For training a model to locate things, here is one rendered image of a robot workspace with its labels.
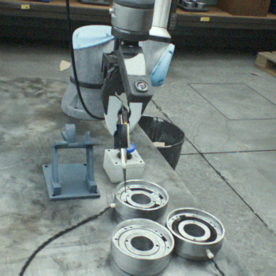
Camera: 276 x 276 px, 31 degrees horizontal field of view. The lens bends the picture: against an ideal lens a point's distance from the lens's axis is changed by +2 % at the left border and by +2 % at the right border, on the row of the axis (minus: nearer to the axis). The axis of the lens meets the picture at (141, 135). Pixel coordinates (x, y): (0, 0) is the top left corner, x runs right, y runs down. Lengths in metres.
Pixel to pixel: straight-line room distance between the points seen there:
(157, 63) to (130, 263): 0.60
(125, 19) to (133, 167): 0.32
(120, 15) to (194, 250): 0.43
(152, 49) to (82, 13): 3.07
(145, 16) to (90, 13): 3.44
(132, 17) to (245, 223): 1.75
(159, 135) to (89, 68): 1.13
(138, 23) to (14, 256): 0.44
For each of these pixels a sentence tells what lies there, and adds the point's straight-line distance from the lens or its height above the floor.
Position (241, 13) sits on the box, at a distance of 5.00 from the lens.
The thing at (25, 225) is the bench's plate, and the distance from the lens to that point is 0.91.
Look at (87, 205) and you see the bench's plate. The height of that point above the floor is 0.80.
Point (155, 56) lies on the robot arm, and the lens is 1.25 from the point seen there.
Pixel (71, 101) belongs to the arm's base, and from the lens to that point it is 1.32.
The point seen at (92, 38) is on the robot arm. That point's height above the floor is 1.02.
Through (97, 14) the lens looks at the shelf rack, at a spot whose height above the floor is 0.41.
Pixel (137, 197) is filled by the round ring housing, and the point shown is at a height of 0.82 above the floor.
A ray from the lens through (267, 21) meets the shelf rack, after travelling 5.08.
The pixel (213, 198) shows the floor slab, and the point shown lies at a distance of 2.61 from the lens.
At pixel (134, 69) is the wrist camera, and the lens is 0.87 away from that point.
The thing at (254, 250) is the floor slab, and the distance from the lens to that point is 2.33.
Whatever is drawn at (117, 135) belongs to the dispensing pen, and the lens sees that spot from 0.95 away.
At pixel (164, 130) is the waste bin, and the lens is 2.34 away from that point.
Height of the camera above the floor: 1.34
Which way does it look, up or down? 25 degrees down
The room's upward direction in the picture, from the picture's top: 9 degrees clockwise
